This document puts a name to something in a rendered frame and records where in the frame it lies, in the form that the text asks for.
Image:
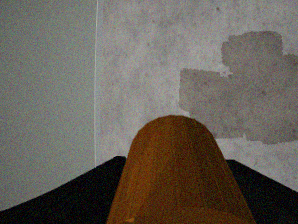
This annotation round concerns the orange knob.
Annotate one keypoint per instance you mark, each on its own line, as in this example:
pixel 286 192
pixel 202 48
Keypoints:
pixel 175 174

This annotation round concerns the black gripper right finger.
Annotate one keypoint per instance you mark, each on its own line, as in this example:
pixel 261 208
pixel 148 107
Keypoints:
pixel 269 202

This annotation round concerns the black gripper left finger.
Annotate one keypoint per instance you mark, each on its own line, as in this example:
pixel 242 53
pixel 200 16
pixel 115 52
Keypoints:
pixel 84 200

